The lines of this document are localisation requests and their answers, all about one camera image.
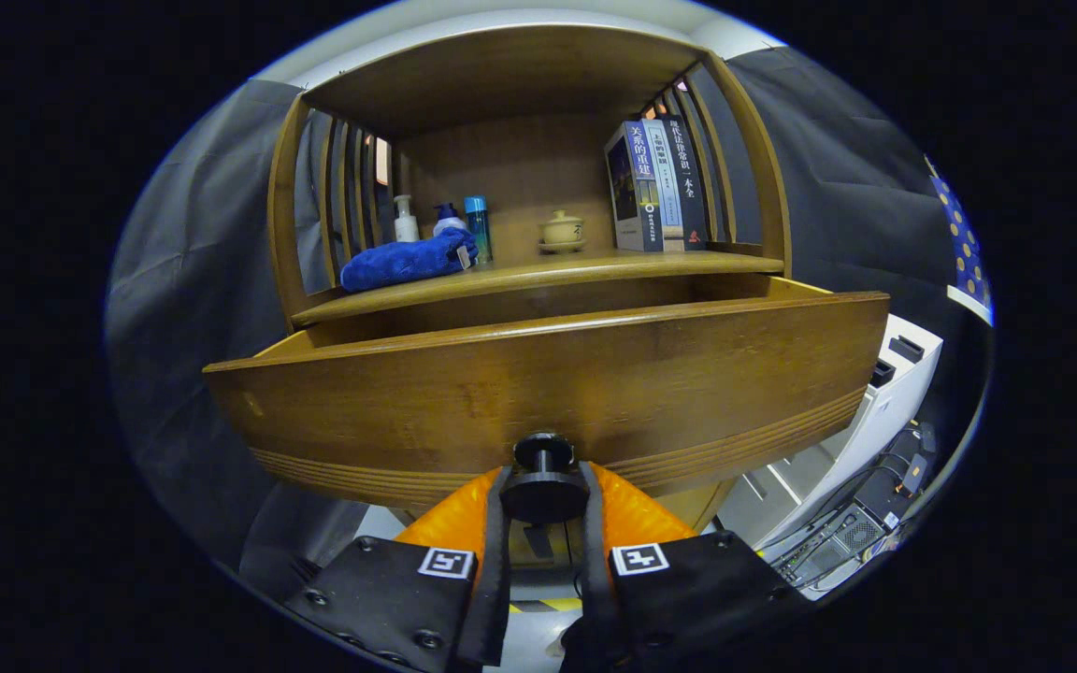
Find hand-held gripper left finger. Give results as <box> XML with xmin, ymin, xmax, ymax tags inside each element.
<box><xmin>284</xmin><ymin>465</ymin><xmax>513</xmax><ymax>672</ymax></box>

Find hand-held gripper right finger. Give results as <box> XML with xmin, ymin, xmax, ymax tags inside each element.
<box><xmin>562</xmin><ymin>461</ymin><xmax>815</xmax><ymax>673</ymax></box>

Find wooden drawer with black knob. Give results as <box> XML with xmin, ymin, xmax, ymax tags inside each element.
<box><xmin>203</xmin><ymin>276</ymin><xmax>892</xmax><ymax>526</ymax></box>

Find wooden countertop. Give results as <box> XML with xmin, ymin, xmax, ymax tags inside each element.
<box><xmin>291</xmin><ymin>245</ymin><xmax>787</xmax><ymax>328</ymax></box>

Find wooden cabinet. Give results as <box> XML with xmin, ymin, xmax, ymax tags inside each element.
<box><xmin>266</xmin><ymin>23</ymin><xmax>794</xmax><ymax>571</ymax></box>

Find black electronic device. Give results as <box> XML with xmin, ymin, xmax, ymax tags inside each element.
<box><xmin>768</xmin><ymin>421</ymin><xmax>940</xmax><ymax>592</ymax></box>

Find blue towel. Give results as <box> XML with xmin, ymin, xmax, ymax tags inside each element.
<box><xmin>340</xmin><ymin>227</ymin><xmax>481</xmax><ymax>294</ymax></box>

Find teal bottle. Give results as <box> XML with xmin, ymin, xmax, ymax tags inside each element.
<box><xmin>464</xmin><ymin>194</ymin><xmax>494</xmax><ymax>265</ymax></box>

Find white box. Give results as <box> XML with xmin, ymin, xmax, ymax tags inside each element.
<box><xmin>716</xmin><ymin>313</ymin><xmax>944</xmax><ymax>552</ymax></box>

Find beige lidded tea cup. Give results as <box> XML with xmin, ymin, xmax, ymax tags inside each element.
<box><xmin>538</xmin><ymin>209</ymin><xmax>587</xmax><ymax>255</ymax></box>

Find white spine book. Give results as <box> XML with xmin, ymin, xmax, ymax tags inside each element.
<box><xmin>643</xmin><ymin>118</ymin><xmax>686</xmax><ymax>252</ymax></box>

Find blue gold-dotted gift bag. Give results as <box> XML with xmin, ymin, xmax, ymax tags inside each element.
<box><xmin>922</xmin><ymin>154</ymin><xmax>995</xmax><ymax>326</ymax></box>

